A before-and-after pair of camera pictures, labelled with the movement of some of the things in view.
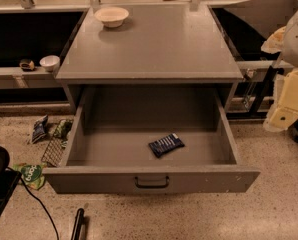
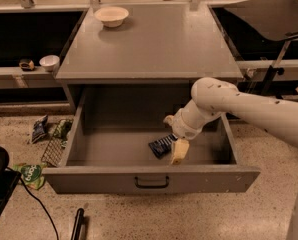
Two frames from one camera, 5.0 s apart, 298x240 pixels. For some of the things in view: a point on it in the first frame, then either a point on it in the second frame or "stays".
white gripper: [296, 40] → [184, 128]
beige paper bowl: [112, 17] stays
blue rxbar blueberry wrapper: [169, 143] stays
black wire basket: [53, 152] stays
